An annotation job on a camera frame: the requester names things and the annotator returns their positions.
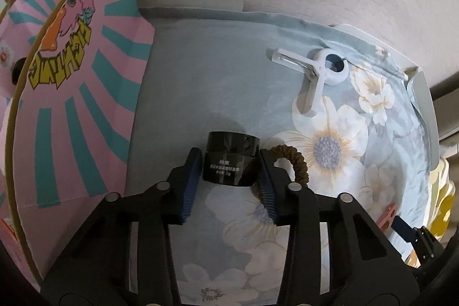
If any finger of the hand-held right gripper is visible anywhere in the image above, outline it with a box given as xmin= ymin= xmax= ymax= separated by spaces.
xmin=392 ymin=216 xmax=437 ymax=269

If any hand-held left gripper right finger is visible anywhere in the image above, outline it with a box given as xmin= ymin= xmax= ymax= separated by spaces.
xmin=258 ymin=148 xmax=420 ymax=306

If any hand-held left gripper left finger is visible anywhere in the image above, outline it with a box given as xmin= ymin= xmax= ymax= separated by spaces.
xmin=39 ymin=147 xmax=203 ymax=306

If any black cosmetic jar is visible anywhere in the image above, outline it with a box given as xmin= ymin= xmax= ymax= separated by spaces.
xmin=203 ymin=131 xmax=260 ymax=188

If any cardboard box with pink print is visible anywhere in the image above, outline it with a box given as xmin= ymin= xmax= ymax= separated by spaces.
xmin=0 ymin=0 xmax=155 ymax=292

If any orange small clip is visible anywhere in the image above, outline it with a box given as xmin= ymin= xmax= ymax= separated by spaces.
xmin=376 ymin=204 xmax=397 ymax=231

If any brown hair scrunchie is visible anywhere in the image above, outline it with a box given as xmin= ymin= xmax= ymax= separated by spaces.
xmin=263 ymin=145 xmax=310 ymax=190

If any yellow floral cloth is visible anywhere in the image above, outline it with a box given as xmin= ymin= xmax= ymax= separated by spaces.
xmin=428 ymin=159 xmax=456 ymax=246

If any grey floral cloth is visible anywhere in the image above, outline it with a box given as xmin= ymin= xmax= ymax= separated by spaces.
xmin=124 ymin=7 xmax=431 ymax=296

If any white plastic clip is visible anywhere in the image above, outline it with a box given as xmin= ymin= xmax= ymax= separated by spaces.
xmin=271 ymin=48 xmax=351 ymax=119

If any grey chair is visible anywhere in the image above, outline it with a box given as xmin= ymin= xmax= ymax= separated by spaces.
xmin=428 ymin=75 xmax=459 ymax=142

